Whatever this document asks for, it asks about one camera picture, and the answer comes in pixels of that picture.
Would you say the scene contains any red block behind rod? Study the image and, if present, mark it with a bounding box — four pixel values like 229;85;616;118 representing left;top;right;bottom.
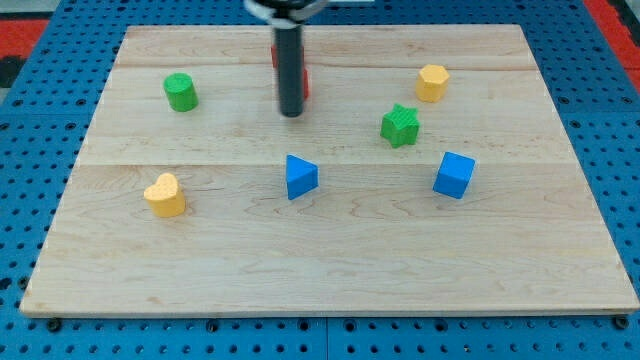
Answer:
270;44;310;101

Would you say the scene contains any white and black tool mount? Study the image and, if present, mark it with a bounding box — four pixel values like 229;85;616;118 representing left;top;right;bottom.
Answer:
243;0;329;23

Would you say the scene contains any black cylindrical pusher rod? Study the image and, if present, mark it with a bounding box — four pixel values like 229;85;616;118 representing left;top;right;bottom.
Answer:
273;24;304;118

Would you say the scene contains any blue triangle block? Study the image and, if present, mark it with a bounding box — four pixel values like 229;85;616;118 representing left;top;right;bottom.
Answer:
286;154;319;200

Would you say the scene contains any yellow hexagon block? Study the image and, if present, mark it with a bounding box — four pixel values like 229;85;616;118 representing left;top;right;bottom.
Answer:
415;64;450;103

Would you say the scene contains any green star block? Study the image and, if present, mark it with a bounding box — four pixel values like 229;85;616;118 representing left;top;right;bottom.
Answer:
380;103;420;148

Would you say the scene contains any yellow heart block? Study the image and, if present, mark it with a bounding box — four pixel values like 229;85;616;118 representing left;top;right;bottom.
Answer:
143;173;186;218

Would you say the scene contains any wooden board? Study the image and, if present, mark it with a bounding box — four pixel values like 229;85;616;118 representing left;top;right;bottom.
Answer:
20;25;639;318

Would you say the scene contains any green cylinder block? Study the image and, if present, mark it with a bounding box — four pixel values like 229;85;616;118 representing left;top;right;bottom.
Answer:
163;73;199;112

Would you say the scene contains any blue cube block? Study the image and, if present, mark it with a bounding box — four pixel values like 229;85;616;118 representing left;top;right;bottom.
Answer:
432;152;476;199

